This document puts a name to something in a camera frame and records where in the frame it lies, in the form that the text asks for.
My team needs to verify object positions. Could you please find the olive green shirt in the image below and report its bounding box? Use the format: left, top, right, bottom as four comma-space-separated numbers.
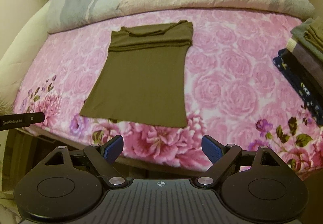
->
80, 20, 193, 128

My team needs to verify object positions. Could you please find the stack of folded clothes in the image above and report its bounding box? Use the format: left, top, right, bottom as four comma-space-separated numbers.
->
273, 17, 322, 126

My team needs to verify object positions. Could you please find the cream mattress edge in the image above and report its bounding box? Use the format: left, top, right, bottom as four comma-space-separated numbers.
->
1, 1, 51, 114

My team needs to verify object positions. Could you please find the pink rose floral blanket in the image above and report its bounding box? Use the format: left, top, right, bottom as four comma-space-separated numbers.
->
14, 9, 322, 176

